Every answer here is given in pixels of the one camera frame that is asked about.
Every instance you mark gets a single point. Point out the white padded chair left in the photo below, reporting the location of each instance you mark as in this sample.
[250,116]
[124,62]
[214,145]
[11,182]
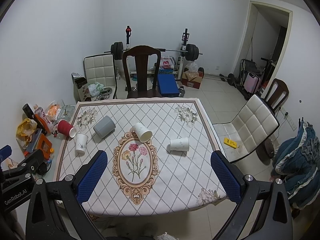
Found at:
[101,68]

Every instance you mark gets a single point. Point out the black printed carton box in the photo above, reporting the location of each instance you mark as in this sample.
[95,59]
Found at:
[81,90]

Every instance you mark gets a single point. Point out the blue weight bench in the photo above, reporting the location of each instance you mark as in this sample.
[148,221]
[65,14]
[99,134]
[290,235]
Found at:
[167,85]

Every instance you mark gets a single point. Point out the white padded chair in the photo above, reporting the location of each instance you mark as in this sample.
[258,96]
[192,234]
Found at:
[249,129]
[101,68]

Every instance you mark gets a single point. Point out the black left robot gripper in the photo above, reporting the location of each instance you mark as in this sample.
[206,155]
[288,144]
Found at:
[17,183]

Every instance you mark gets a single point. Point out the floral patterned tablecloth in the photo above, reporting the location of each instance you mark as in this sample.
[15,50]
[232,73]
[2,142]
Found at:
[143,179]

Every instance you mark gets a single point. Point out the white paper cup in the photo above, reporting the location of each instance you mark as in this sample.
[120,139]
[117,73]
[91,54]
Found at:
[179,144]
[143,133]
[80,143]

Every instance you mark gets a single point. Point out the pink suitcase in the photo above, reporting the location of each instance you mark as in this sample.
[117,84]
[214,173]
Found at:
[252,83]

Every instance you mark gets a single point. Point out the dark wooden chair right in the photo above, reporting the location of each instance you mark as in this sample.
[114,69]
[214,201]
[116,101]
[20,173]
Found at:
[276,95]

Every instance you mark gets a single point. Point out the yellow tool on chair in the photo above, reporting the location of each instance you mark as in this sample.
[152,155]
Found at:
[230,143]

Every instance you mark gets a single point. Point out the white paper cup left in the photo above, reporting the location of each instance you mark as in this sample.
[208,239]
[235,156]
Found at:
[80,143]

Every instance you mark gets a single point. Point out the white paper cup centre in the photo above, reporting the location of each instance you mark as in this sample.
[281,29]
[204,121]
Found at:
[143,133]

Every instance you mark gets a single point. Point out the orange toy box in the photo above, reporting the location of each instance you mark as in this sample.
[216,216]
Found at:
[45,146]

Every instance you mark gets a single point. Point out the red ribbed paper cup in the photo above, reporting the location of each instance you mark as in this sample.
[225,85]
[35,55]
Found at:
[66,129]

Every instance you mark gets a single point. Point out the cardboard box with tissue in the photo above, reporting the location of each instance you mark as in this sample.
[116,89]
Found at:
[192,75]

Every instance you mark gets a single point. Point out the barbell with black plates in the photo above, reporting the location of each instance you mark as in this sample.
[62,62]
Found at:
[191,52]

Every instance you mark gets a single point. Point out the white paper cup right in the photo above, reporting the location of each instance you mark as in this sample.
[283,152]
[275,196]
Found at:
[179,144]

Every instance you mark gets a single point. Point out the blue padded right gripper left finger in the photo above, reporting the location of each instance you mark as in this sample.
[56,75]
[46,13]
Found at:
[43,218]

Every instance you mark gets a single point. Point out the dark wooden chair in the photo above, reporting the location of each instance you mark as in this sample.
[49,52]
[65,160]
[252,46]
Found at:
[276,95]
[141,63]

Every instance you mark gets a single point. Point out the red white plastic bag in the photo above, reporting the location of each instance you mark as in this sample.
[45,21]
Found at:
[166,63]

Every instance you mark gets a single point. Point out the blue crumpled blanket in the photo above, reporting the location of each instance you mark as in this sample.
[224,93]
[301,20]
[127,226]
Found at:
[296,161]

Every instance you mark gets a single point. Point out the orange snack bag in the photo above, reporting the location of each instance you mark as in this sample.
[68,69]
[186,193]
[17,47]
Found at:
[53,111]

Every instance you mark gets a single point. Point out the yellow plastic bag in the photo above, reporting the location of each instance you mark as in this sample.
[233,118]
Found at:
[25,131]

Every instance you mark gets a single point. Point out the white padded chair right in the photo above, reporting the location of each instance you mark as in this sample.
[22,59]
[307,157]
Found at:
[249,129]

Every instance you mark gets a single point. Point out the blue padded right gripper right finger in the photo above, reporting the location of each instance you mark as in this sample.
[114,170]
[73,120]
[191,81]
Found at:
[273,221]

